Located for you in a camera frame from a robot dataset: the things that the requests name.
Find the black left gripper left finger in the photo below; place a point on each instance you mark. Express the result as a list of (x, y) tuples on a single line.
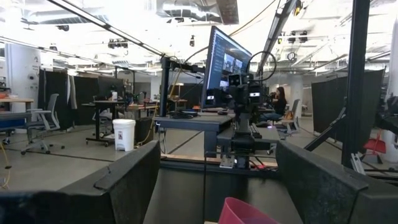
[(124, 193)]

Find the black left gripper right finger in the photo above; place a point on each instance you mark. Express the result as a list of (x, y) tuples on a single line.
[(317, 193)]

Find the pink translucent bowl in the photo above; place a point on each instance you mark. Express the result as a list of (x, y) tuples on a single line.
[(239, 213)]

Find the person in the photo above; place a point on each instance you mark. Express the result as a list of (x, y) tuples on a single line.
[(280, 104)]

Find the computer monitor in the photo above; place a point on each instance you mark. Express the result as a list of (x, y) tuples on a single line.
[(224, 62)]

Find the grey desk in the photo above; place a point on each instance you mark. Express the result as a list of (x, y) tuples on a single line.
[(199, 123)]

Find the white waste bin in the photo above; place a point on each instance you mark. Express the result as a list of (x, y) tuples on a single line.
[(124, 133)]

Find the black table mat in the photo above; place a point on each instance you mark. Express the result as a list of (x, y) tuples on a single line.
[(186, 193)]

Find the black waste bin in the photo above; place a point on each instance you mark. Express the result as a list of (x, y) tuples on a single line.
[(144, 129)]

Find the red dustpan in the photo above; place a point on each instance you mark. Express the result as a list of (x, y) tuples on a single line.
[(374, 145)]

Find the black partition screen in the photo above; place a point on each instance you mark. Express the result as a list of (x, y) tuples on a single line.
[(329, 105)]

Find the black monitor pole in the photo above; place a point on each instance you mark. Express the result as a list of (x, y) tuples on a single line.
[(164, 90)]

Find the black standing desk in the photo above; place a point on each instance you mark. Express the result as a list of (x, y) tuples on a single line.
[(102, 102)]

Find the grey office chair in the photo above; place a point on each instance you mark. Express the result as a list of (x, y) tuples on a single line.
[(46, 118)]

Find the overhead LED light bar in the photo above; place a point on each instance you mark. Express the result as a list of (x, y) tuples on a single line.
[(105, 26)]

